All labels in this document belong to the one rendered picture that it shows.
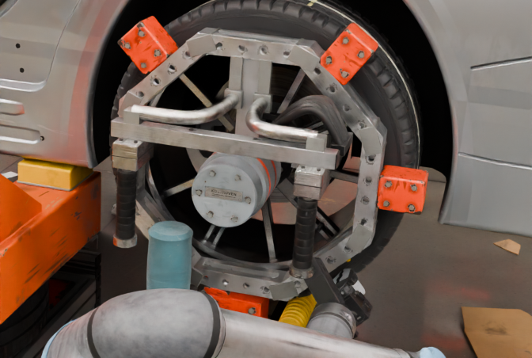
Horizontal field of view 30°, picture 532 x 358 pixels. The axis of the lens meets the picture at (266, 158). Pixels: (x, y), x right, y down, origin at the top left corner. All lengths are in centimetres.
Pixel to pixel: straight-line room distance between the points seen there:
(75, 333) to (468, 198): 96
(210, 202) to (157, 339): 55
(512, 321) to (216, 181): 174
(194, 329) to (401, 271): 233
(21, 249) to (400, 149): 80
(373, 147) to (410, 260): 186
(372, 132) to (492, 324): 155
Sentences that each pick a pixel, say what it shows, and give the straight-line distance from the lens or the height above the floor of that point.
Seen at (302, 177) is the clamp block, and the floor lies 94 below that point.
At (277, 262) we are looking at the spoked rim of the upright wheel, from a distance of 214.
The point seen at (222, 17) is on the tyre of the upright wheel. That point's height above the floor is 114.
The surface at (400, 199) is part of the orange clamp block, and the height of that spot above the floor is 84.
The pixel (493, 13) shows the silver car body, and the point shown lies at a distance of 199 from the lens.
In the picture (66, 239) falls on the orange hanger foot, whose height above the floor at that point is 58.
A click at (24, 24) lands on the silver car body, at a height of 105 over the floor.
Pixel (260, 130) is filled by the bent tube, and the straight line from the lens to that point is 176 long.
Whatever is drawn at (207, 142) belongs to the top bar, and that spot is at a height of 97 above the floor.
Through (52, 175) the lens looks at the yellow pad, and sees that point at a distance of 233.
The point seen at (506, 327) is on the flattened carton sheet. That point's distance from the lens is 336.
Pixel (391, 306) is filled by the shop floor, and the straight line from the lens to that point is 340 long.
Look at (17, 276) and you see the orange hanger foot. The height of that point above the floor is 60.
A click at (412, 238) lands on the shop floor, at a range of 395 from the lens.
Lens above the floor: 153
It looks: 19 degrees down
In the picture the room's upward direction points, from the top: 4 degrees clockwise
